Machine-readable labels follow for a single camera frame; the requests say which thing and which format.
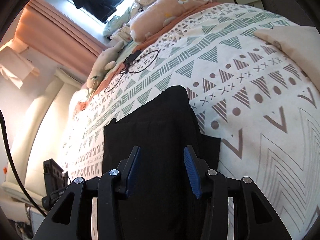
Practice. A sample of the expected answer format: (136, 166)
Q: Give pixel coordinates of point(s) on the light blue plush toy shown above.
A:
(116, 22)

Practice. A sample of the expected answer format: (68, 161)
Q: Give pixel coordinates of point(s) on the beige pillow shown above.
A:
(300, 43)

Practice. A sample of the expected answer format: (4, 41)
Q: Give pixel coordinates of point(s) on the patterned white bed quilt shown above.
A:
(242, 89)

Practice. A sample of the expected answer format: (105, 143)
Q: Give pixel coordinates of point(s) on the black device beside bed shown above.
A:
(56, 182)

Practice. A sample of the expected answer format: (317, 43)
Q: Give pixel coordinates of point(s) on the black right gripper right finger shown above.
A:
(211, 186)

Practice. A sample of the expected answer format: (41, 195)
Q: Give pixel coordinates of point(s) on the cream bed headboard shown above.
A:
(41, 133)

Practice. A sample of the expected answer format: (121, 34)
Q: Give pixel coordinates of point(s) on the orange duck print pillow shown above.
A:
(159, 15)

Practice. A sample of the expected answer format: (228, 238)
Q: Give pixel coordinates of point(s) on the black large garment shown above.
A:
(163, 205)

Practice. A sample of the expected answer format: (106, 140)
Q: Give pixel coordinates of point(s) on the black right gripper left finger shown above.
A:
(115, 185)

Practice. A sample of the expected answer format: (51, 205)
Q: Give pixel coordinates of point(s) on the beige plush toy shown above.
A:
(104, 63)

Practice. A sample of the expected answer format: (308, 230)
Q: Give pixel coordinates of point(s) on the pink curtain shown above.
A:
(57, 29)

